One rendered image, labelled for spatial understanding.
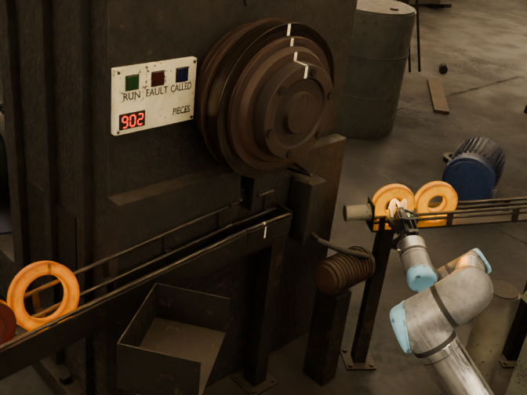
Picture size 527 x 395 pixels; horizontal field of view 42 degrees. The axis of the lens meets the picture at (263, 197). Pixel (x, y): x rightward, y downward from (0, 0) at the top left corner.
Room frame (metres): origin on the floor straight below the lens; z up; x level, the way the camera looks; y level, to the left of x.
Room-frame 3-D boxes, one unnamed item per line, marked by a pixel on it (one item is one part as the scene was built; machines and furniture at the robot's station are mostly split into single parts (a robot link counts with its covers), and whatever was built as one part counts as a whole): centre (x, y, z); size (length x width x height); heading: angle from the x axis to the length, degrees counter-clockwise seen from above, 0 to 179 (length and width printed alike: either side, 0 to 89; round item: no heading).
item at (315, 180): (2.11, -0.14, 0.68); 0.11 x 0.08 x 0.24; 46
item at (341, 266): (2.07, -0.32, 0.27); 0.22 x 0.13 x 0.53; 136
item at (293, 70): (1.86, -0.06, 1.11); 0.28 x 0.06 x 0.28; 136
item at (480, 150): (3.84, -1.25, 0.17); 0.57 x 0.31 x 0.34; 156
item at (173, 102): (1.76, 0.32, 1.15); 0.26 x 0.02 x 0.18; 136
